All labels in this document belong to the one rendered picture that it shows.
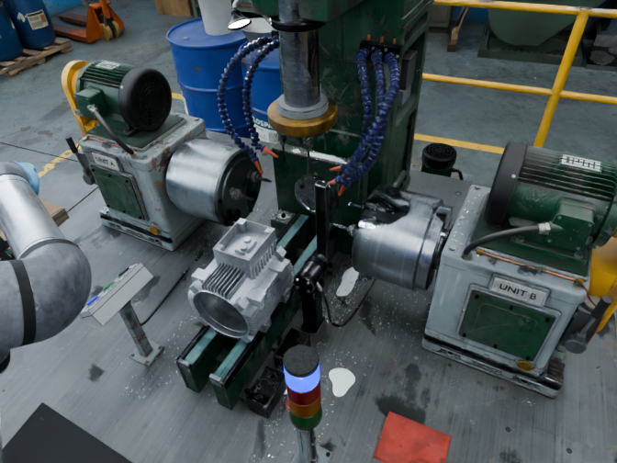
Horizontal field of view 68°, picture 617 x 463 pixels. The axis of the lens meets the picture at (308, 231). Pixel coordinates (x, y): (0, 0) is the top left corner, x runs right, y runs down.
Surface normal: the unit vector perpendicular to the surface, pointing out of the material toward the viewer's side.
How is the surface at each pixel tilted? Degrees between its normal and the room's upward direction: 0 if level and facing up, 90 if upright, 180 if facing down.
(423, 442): 1
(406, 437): 3
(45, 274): 38
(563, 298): 90
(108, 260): 0
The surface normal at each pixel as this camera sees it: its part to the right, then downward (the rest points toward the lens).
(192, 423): -0.04, -0.74
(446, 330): -0.46, 0.60
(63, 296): 0.92, -0.10
